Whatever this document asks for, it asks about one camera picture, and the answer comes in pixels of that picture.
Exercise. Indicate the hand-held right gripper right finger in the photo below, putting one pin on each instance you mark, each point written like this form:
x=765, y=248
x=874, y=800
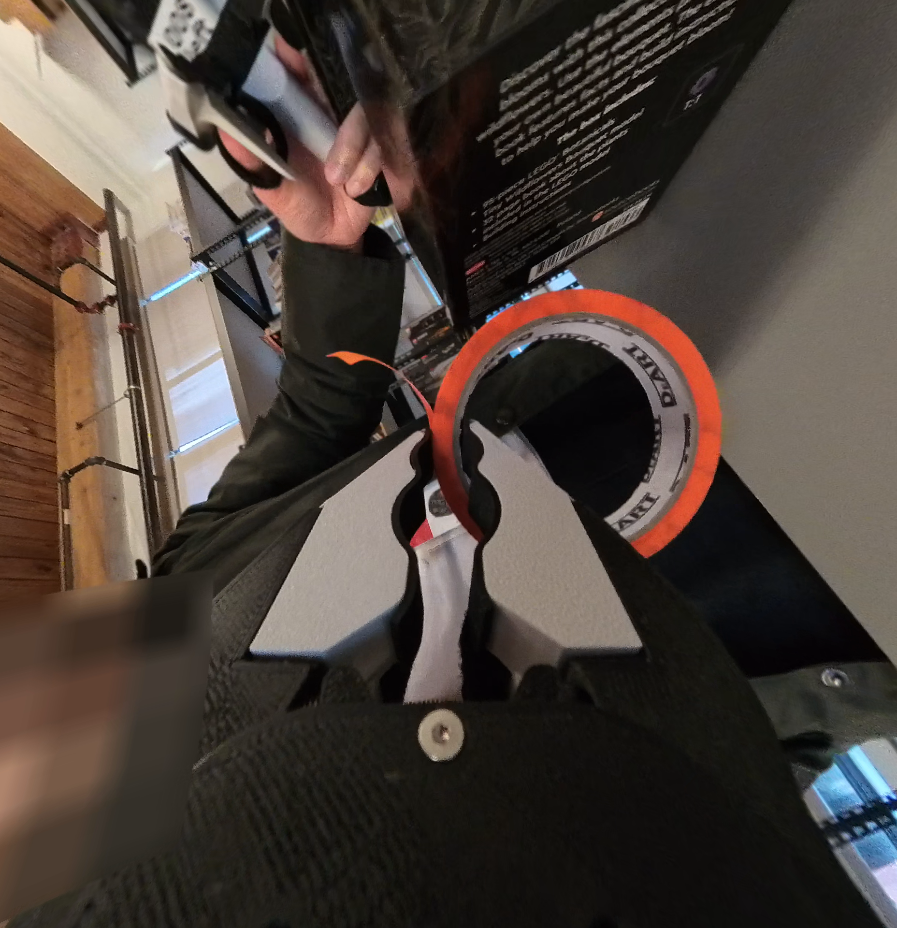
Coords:
x=557, y=580

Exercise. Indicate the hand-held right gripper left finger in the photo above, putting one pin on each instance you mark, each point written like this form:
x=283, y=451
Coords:
x=332, y=580

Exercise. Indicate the orange tape roll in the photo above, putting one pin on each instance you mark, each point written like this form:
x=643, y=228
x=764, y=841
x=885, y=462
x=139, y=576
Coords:
x=564, y=301

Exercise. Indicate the black lego flower box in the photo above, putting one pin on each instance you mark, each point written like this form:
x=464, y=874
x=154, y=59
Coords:
x=564, y=181

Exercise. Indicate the person's left hand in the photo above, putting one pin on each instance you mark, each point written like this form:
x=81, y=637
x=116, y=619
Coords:
x=325, y=210

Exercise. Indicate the person's dark jacket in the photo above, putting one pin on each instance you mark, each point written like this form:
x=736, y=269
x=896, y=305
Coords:
x=818, y=710

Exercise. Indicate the black wall pipes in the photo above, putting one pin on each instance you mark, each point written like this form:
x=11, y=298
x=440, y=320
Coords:
x=28, y=275

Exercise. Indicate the black metal rack frame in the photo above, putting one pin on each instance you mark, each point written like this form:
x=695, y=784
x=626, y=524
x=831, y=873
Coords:
x=862, y=819

